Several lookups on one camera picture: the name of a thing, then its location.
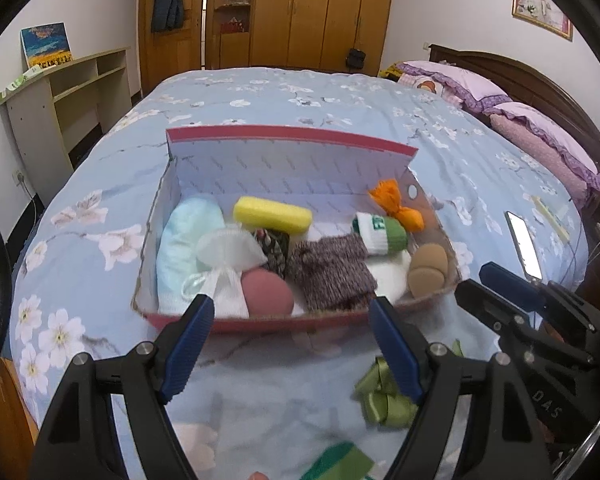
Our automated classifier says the tan makeup sponge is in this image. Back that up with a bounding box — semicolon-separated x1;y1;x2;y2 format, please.
407;242;450;299

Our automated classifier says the green and white packet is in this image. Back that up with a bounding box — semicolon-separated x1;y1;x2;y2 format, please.
2;67;44;94

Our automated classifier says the yellow sponge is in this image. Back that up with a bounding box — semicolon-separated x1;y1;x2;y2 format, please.
232;196;314;235

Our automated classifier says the light blue sock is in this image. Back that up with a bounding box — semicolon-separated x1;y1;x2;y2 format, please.
156;197;226;314

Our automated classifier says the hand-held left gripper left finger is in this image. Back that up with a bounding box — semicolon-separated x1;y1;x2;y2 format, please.
30;294;216;480

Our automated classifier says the cartoon print pillow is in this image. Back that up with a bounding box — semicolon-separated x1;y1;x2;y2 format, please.
395;72;454;97

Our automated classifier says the green and white sock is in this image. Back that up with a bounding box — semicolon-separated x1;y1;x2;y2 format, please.
351;211;409;256
300;441;377;480

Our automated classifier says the framed wall picture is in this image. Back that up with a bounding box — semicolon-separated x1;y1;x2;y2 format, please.
511;0;575;42

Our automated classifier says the orange ribbon bow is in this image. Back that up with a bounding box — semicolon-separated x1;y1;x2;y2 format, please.
368;178;425;234

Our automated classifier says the wooden door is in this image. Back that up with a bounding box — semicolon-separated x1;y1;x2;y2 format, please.
137;0;206;94

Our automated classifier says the blue and yellow painting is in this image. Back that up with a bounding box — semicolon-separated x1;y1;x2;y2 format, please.
21;22;74;70

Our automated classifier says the dark wooden headboard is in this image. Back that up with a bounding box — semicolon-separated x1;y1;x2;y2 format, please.
427;42;600;172

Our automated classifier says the white drawstring mesh pouch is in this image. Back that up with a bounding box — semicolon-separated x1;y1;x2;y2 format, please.
182;230;269;319

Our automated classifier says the pink makeup sponge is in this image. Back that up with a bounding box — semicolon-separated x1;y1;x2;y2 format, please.
242;267;295;317

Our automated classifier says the beige shelf desk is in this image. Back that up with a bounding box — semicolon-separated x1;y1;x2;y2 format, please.
0;47;131;172

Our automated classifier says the smartphone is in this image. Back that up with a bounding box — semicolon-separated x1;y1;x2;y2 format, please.
505;211;544;281

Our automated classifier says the green satin ribbon bow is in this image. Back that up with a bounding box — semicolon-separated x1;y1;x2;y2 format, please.
352;341;464;429

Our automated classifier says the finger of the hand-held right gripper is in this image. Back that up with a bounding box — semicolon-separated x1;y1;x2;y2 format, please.
479;261;600;334
454;279;594;368

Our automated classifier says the wooden wardrobe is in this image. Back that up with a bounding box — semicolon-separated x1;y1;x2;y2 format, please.
205;0;397;74

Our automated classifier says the dark hanging jacket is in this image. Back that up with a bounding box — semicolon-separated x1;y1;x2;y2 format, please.
151;0;185;34

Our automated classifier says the pink cardboard box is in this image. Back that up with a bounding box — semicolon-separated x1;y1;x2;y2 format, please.
131;125;464;335

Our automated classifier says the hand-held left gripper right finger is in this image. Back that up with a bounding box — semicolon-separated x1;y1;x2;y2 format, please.
369;297;553;480

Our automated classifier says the white and yellow packet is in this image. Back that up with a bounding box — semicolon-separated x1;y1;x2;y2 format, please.
532;195;572;242

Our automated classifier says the translucent white mesh bag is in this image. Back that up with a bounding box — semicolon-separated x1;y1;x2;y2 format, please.
369;250;414;307

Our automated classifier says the brown knit cloth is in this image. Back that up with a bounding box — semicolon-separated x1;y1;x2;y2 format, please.
286;234;379;312

